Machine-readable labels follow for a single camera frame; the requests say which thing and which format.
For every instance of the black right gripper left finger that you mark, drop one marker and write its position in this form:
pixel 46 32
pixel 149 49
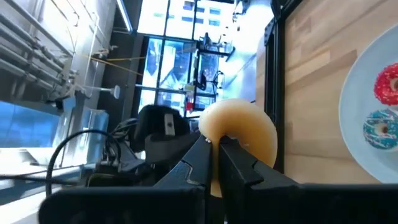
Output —
pixel 196 165

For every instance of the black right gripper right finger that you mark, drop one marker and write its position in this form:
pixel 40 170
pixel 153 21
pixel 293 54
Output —
pixel 245 193

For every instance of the cream orange donut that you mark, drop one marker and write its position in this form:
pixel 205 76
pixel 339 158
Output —
pixel 242 124

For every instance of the blue sprinkled donut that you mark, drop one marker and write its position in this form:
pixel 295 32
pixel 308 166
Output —
pixel 373 130

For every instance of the red sprinkled donut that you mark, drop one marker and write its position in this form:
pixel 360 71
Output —
pixel 385 84

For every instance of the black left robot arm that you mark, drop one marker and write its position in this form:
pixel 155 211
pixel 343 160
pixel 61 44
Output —
pixel 155 124

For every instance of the light blue plate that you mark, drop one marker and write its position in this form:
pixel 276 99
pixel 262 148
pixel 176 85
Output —
pixel 357 102

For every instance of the grey ceiling pipes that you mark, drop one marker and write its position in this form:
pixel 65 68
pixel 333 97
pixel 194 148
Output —
pixel 28 56

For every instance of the black aluminium table frame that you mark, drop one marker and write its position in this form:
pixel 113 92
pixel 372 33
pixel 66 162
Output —
pixel 275 77

